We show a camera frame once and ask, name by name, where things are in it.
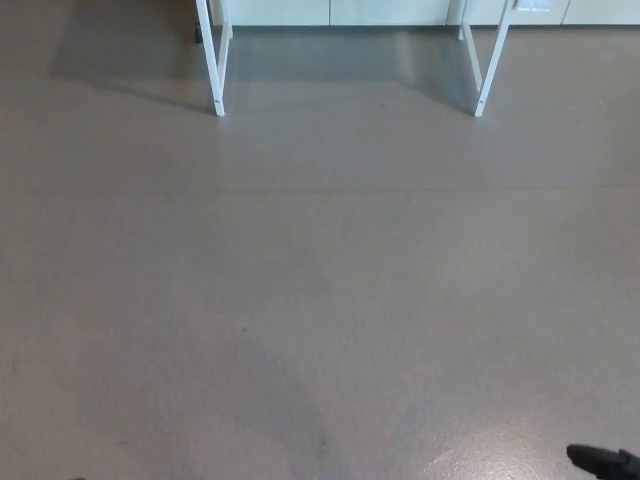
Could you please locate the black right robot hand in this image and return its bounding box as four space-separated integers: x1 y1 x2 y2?
566 443 640 479

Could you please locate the white cabinet front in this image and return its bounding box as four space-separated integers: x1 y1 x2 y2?
207 0 640 27

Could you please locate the white metal desk leg frame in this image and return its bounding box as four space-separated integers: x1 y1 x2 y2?
458 0 519 119
194 0 234 118

